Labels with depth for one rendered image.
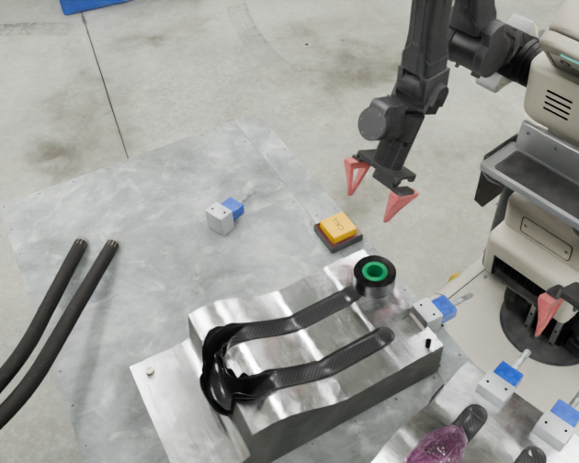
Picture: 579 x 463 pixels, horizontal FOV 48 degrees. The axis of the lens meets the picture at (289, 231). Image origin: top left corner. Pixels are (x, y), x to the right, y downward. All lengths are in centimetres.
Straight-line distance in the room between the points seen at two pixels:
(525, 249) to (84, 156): 212
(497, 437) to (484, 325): 86
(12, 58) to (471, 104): 242
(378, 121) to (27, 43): 310
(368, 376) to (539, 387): 85
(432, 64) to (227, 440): 70
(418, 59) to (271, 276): 55
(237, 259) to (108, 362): 34
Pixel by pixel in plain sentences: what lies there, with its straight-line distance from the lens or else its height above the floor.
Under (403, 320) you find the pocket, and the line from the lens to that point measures 123.
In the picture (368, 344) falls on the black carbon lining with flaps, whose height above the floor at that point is 88.
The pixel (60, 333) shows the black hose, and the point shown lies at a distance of 126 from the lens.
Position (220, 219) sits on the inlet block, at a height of 85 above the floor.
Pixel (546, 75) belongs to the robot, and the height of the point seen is 120.
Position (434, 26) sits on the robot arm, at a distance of 107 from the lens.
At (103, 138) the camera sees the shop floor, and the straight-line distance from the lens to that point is 313.
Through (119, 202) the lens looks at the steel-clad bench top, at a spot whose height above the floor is 80.
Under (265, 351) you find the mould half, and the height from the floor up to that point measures 92.
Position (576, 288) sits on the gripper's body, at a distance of 107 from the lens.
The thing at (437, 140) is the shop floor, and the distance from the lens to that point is 298.
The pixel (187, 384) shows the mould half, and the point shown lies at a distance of 118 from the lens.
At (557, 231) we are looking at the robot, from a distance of 142.
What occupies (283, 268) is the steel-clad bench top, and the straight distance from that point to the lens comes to 138.
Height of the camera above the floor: 187
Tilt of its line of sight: 47 degrees down
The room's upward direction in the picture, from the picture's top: 3 degrees counter-clockwise
